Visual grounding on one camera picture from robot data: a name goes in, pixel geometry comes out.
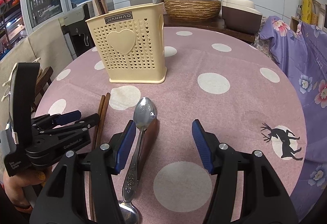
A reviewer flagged shiny steel spoon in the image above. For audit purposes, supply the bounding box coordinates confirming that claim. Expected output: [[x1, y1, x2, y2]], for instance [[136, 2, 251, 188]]
[[122, 97, 156, 203]]

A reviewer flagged purple floral cloth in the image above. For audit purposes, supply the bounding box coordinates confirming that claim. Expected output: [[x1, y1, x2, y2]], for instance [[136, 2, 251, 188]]
[[259, 16, 327, 220]]

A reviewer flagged brown white rice cooker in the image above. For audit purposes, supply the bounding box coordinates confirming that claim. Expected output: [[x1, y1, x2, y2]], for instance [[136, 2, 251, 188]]
[[221, 0, 263, 35]]

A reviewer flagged pink polka dot tablecloth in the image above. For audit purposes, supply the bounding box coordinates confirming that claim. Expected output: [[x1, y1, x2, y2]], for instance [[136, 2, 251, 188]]
[[37, 28, 307, 223]]

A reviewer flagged water dispenser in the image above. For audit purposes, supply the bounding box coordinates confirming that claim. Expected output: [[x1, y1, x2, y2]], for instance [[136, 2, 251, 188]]
[[61, 0, 99, 60]]

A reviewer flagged cream plastic utensil holder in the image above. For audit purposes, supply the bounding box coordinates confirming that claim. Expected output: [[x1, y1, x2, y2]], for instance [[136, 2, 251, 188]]
[[86, 3, 167, 84]]

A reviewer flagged dark wooden stool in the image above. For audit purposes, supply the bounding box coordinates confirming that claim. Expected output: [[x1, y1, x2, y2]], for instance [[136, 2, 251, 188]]
[[35, 66, 53, 100]]

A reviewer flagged woven basin sink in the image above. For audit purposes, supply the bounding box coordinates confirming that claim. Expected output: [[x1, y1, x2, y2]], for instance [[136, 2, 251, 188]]
[[164, 0, 221, 22]]

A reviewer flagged left hand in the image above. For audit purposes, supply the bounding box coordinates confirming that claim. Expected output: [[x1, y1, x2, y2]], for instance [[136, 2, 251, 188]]
[[3, 166, 52, 214]]

